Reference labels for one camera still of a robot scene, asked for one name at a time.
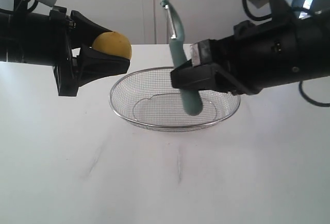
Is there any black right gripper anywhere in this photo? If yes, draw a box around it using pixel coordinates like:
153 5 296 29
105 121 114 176
170 20 260 95

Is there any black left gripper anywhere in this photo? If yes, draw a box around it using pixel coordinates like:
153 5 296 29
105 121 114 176
48 6 130 97

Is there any yellow lemon with sticker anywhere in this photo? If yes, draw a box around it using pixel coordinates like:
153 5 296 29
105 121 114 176
91 31 132 60

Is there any teal handled vegetable peeler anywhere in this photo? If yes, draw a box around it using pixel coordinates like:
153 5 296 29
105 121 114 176
160 0 203 116

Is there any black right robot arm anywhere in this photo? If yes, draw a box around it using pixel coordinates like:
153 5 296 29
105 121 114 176
171 0 329 95

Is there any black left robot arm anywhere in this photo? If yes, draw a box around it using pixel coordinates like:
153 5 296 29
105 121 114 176
1 6 130 97

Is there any oval wire mesh basket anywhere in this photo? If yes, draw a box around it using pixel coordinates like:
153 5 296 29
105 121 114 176
109 66 241 132

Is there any black left camera cable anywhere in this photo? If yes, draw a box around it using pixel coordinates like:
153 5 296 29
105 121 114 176
12 0 39 13

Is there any black camera cable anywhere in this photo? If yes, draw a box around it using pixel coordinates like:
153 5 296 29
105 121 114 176
242 0 330 108
12 0 39 13

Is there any black right camera cable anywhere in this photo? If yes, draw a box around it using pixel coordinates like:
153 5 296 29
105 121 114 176
242 0 330 108

